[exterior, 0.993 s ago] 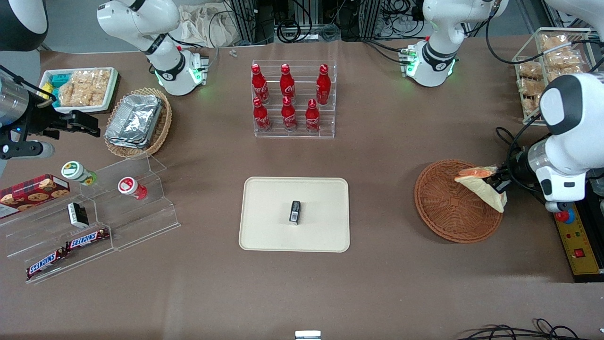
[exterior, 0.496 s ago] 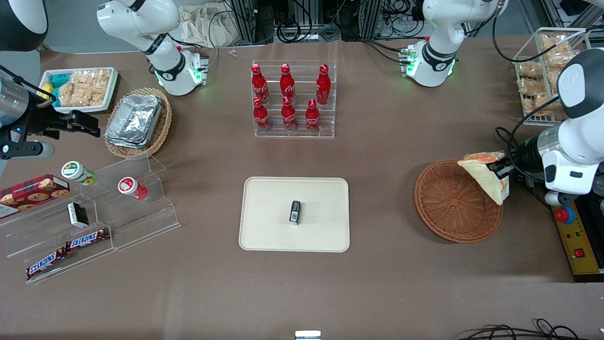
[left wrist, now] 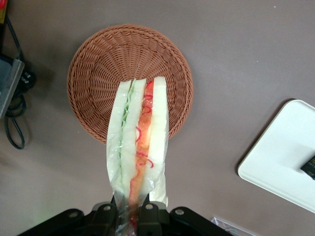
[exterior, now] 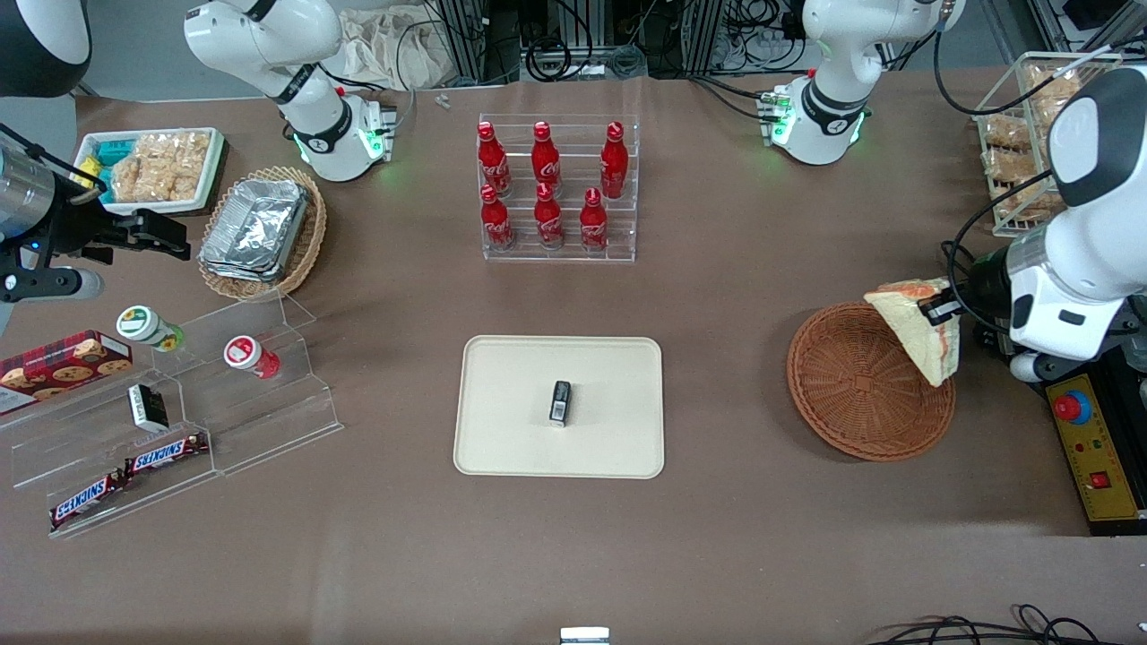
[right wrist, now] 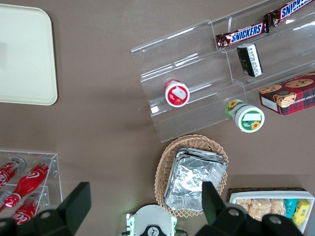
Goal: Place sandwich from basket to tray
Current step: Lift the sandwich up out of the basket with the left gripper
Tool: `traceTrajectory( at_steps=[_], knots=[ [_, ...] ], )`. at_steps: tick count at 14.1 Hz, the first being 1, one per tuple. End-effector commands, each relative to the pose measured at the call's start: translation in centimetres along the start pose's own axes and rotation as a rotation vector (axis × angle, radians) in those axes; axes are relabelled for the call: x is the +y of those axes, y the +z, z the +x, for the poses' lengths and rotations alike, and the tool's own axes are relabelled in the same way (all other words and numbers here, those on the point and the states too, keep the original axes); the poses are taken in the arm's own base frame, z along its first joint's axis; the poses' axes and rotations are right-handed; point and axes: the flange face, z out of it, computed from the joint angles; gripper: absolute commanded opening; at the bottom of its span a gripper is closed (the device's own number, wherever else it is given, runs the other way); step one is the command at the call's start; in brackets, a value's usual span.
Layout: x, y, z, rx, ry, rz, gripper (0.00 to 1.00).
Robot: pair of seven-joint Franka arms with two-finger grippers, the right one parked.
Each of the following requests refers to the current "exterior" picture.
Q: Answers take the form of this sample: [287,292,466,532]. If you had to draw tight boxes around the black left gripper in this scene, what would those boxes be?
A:
[921,249,1017,326]

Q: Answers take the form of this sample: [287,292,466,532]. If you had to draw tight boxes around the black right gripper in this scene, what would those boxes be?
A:
[34,199,193,268]

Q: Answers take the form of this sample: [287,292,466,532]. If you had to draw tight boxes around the triangular sandwich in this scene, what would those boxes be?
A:
[865,278,962,388]

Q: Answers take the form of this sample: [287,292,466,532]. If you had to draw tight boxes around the white rectangular snack tray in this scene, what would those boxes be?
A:
[73,127,225,216]

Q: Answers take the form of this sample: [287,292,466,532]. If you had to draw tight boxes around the brown round wicker basket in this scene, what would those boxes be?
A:
[786,302,957,463]

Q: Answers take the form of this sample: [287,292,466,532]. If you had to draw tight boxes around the light oval wicker basket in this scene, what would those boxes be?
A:
[197,166,328,303]

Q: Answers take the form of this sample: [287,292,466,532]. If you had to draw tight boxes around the beige plastic tray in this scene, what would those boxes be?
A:
[453,335,666,480]

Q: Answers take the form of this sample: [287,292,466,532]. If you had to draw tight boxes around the clear crispy snack pack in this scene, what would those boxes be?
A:
[146,133,182,202]
[111,148,151,203]
[177,133,212,200]

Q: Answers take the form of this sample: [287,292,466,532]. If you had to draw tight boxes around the stacked aluminium foil trays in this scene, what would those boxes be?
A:
[199,177,312,283]

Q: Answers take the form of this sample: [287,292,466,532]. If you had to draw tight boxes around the green sunflower yogurt cup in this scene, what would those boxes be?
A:
[116,305,186,353]

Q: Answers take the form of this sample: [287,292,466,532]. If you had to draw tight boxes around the red strawberry yogurt cup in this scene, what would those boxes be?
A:
[223,335,281,380]

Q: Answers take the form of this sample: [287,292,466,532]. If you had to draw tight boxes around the red plaid cookie box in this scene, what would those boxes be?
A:
[0,330,134,416]

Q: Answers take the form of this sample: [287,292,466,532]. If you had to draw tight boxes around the yellow emergency stop box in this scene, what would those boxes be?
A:
[1044,372,1147,526]

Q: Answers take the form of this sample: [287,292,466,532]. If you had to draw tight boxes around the clear acrylic step stand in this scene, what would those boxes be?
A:
[0,291,344,540]

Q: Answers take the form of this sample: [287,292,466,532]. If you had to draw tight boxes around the Snickers chocolate bar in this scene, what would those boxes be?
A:
[48,472,127,530]
[123,433,210,477]

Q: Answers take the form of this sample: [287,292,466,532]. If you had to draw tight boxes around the beige cloth bag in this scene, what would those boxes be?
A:
[336,7,458,90]

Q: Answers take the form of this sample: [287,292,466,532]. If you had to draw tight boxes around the white power strip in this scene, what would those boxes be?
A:
[717,27,807,73]

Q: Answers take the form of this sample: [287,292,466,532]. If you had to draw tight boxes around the red cola bottle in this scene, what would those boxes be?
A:
[476,121,512,198]
[533,182,565,250]
[479,185,515,252]
[599,122,630,200]
[530,121,563,198]
[579,187,610,254]

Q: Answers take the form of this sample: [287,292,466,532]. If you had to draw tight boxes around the clear acrylic bottle rack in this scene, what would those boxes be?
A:
[478,114,640,263]

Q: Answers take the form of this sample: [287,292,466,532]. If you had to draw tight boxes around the wire basket of bread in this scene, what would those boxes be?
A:
[972,52,1123,239]

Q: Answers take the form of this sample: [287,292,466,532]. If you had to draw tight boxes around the black cable bundle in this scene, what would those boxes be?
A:
[865,605,1147,645]

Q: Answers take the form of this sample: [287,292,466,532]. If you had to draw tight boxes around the aluminium profile frame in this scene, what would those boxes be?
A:
[430,0,737,86]

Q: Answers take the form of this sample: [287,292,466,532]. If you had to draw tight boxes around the coiled black cable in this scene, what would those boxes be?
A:
[524,36,575,83]

